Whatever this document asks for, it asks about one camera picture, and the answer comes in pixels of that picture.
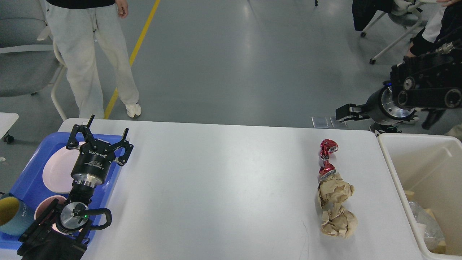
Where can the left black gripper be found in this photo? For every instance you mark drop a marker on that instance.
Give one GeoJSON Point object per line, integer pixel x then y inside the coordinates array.
{"type": "Point", "coordinates": [92, 164]}

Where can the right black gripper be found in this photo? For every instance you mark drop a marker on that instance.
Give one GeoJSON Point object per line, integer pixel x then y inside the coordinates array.
{"type": "Point", "coordinates": [379, 107]}

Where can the crushed red can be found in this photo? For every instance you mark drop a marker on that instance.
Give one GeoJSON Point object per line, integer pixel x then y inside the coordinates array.
{"type": "Point", "coordinates": [328, 147]}

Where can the pink plate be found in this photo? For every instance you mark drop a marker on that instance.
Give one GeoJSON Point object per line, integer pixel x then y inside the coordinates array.
{"type": "Point", "coordinates": [57, 171]}

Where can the pink mug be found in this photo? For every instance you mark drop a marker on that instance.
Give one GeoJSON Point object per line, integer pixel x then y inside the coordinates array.
{"type": "Point", "coordinates": [44, 205]}

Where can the brown paper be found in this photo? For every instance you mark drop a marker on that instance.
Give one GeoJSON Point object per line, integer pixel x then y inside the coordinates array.
{"type": "Point", "coordinates": [333, 189]}
{"type": "Point", "coordinates": [338, 222]}

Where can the teal mug yellow inside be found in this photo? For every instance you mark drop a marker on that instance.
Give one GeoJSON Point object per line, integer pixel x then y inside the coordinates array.
{"type": "Point", "coordinates": [15, 216]}

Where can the small foil piece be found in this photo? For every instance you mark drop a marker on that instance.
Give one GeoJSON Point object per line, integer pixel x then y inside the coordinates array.
{"type": "Point", "coordinates": [429, 229]}

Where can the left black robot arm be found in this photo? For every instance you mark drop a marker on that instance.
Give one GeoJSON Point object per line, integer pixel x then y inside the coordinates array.
{"type": "Point", "coordinates": [40, 242]}

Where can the blue plastic tray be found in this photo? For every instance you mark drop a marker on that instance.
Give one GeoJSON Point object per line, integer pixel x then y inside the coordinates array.
{"type": "Point", "coordinates": [30, 187]}

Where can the standing person dark jeans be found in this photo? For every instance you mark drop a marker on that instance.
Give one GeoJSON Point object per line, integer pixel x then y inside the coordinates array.
{"type": "Point", "coordinates": [451, 20]}

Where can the white plastic bin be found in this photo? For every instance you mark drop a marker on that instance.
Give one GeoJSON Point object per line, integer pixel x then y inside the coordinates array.
{"type": "Point", "coordinates": [431, 167]}

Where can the white side table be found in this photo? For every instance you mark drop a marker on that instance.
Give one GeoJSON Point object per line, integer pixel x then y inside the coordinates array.
{"type": "Point", "coordinates": [7, 120]}

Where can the office chair with jacket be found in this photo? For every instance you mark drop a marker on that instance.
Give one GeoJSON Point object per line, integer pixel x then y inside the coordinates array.
{"type": "Point", "coordinates": [405, 13]}

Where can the white rolling chair left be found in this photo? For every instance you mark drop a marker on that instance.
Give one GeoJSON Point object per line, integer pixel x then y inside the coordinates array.
{"type": "Point", "coordinates": [30, 60]}

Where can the standing person grey trousers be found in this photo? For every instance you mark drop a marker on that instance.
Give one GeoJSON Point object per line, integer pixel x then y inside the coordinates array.
{"type": "Point", "coordinates": [76, 25]}

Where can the seated person black clothes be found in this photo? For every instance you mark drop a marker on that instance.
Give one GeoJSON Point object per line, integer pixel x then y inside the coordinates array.
{"type": "Point", "coordinates": [424, 40]}

